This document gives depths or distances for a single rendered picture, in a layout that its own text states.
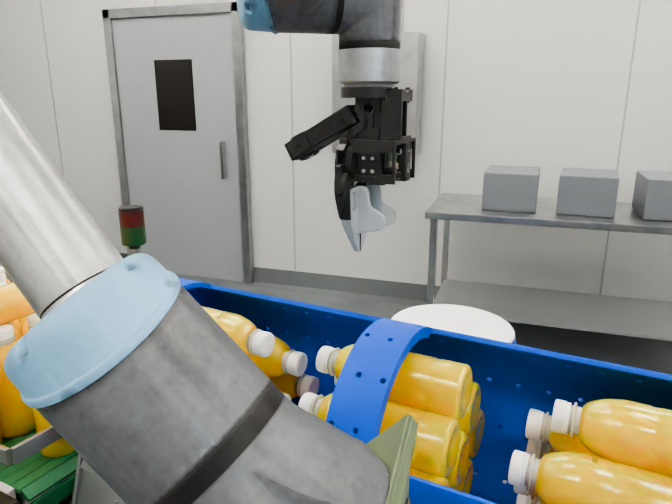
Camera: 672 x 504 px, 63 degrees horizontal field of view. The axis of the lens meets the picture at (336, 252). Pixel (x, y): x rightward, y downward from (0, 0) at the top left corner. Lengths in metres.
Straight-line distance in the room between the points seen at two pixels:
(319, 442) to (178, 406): 0.09
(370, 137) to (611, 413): 0.42
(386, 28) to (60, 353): 0.50
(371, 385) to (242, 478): 0.37
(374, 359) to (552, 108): 3.44
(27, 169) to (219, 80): 4.09
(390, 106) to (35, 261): 0.42
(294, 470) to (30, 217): 0.31
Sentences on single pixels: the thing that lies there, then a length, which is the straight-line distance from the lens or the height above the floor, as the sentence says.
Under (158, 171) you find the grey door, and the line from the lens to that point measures 4.99.
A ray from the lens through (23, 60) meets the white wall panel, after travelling 5.90.
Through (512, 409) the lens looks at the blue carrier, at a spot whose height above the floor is 1.08.
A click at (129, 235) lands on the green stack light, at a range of 1.53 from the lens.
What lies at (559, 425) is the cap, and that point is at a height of 1.16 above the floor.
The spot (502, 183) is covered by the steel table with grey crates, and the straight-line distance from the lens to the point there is 3.32.
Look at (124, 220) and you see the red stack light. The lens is 1.53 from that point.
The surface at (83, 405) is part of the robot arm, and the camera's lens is 0.35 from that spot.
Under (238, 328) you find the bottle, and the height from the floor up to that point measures 1.19.
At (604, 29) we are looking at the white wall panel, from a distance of 4.07.
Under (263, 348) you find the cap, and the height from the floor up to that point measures 1.16.
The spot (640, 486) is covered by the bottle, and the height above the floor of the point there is 1.15.
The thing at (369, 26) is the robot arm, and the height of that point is 1.61.
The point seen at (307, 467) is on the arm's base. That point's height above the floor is 1.32.
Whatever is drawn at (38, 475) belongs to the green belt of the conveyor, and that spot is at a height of 0.90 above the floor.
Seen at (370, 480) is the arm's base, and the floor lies 1.31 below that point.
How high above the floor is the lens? 1.53
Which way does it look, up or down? 16 degrees down
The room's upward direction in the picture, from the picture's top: straight up
